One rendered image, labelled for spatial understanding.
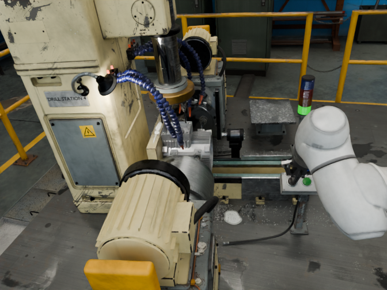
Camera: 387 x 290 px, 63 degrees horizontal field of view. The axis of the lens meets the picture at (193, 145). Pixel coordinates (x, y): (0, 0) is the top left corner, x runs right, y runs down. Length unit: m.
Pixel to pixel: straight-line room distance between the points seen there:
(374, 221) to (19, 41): 1.08
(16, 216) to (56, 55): 1.42
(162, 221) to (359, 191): 0.40
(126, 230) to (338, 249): 0.90
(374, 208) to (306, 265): 0.60
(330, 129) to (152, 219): 0.41
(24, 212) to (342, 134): 2.00
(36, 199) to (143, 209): 1.73
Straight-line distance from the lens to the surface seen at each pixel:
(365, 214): 0.71
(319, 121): 0.71
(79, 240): 1.45
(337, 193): 0.71
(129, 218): 0.66
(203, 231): 0.88
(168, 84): 1.18
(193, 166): 1.09
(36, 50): 1.15
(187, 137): 1.28
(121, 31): 1.10
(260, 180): 1.38
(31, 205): 2.35
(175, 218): 0.71
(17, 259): 1.52
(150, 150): 1.23
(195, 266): 0.82
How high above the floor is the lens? 1.84
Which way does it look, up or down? 35 degrees down
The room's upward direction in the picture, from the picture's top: 6 degrees counter-clockwise
